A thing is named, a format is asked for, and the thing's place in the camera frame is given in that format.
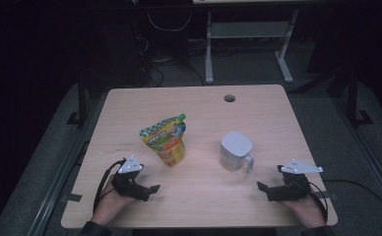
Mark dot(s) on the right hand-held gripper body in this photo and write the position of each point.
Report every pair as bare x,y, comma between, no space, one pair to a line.
294,188

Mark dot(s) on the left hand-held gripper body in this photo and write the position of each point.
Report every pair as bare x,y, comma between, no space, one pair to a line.
126,183

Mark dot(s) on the yellow green spouted pouch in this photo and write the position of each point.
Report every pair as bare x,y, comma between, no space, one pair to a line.
166,144

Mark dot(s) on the white lidded mug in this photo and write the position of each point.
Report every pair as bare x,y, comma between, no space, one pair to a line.
233,150

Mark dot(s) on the person's right hand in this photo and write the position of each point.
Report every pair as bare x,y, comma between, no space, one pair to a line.
308,211

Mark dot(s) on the person's left hand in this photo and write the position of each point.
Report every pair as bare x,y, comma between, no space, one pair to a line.
108,206

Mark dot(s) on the grey tape piece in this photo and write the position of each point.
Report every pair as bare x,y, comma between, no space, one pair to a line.
331,195
75,197

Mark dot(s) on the black metal stand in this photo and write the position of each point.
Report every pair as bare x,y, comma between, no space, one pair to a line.
81,101
353,95

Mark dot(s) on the grey metal rail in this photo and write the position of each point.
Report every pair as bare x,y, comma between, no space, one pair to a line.
369,157
57,183

